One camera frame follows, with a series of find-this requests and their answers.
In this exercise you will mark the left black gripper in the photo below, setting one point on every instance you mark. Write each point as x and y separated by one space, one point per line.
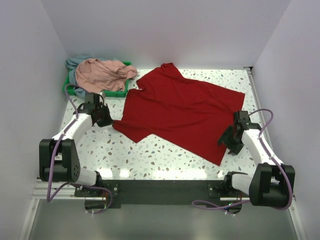
109 120

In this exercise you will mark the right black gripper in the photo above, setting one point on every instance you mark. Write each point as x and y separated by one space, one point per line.
234 149

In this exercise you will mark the red t shirt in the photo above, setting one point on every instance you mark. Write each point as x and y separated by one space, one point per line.
189 113

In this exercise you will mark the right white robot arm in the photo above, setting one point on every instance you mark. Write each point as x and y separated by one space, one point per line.
272 183

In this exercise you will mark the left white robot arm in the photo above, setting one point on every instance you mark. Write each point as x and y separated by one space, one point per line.
58 156

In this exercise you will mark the pink t shirt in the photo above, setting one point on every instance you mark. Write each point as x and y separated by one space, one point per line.
94 75

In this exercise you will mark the green plastic bin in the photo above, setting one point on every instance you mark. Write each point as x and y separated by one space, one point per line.
108 93

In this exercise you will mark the light blue t shirt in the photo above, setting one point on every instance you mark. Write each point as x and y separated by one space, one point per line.
72 64

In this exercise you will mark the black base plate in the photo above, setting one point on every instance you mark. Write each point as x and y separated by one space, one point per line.
118 193

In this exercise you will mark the aluminium frame rail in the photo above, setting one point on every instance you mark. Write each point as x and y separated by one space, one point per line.
39 193

